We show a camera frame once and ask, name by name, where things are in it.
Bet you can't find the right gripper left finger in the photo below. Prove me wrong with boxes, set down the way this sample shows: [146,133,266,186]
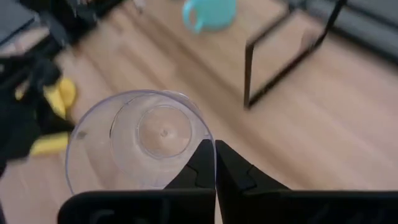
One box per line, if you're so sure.
[57,139,216,224]

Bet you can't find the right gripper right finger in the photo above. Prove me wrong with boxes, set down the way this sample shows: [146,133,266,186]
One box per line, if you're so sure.
[215,139,398,224]

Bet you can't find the clear plastic cup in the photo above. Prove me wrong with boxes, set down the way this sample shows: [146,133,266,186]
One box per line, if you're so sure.
[64,89,216,195]

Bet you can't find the teal mug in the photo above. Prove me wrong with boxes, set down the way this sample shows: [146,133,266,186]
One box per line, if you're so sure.
[182,0,238,34]

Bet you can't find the yellow cloth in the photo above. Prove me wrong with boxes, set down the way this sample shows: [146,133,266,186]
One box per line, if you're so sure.
[14,77,77,156]

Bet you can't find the black aluminium table frame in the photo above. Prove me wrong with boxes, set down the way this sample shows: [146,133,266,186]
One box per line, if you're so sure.
[287,0,398,65]

